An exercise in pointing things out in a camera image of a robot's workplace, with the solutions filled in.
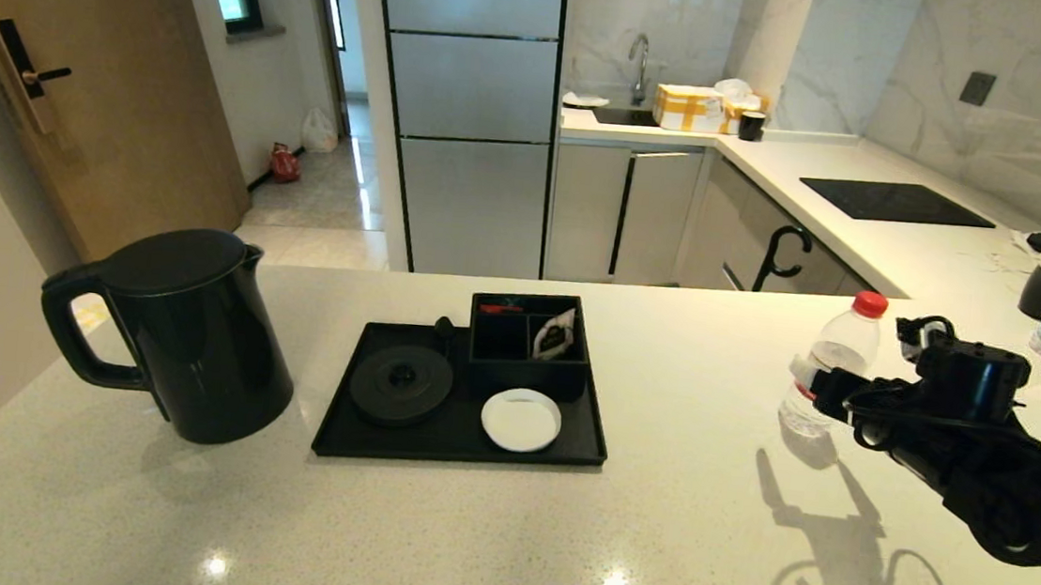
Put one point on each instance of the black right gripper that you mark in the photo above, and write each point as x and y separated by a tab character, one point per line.
974	384

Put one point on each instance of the black electric kettle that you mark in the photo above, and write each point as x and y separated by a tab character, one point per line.
204	350

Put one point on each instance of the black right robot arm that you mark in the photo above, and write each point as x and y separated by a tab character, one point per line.
1022	487

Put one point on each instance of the small black cup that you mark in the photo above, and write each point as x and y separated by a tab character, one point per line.
752	127

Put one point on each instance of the white tea bag packet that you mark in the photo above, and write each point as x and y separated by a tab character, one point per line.
554	335

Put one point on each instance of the black compartment box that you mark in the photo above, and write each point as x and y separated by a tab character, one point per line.
513	379

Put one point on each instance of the dark rounded black object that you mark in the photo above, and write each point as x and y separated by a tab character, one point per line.
443	332

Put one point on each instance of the round black kettle base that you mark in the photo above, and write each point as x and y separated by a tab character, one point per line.
399	387

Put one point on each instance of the black induction cooktop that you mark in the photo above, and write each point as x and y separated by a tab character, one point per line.
896	203

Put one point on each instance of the grey drawer cabinet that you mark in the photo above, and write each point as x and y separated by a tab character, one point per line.
743	226

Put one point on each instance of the crumpled white plastic bag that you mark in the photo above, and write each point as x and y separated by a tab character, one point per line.
736	89

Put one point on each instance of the cardboard box yellow tape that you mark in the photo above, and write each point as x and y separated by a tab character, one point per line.
687	109

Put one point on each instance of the grey sink base cabinet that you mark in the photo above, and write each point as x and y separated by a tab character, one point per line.
589	213

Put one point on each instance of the dark kitchen sink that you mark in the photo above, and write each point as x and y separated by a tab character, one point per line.
625	117

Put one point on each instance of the white round coaster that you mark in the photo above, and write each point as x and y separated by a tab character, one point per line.
521	420

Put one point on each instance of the chrome sink faucet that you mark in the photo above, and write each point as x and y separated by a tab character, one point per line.
639	65

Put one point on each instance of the white cloth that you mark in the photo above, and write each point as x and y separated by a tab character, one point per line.
584	100

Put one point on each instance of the black rectangular serving tray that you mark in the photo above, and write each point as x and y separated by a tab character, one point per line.
451	445

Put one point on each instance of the silver refrigerator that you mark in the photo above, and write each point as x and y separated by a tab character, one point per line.
477	91

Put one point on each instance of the white plastic floor bag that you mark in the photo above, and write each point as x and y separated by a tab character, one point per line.
319	132

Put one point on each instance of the red floor bag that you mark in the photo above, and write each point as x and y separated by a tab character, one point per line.
285	164

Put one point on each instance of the yellow white plastic bag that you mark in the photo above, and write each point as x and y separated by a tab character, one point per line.
89	313

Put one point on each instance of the brown wooden door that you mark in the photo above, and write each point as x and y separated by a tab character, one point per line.
122	107

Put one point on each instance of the dark wall socket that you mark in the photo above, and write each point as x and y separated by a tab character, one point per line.
977	89

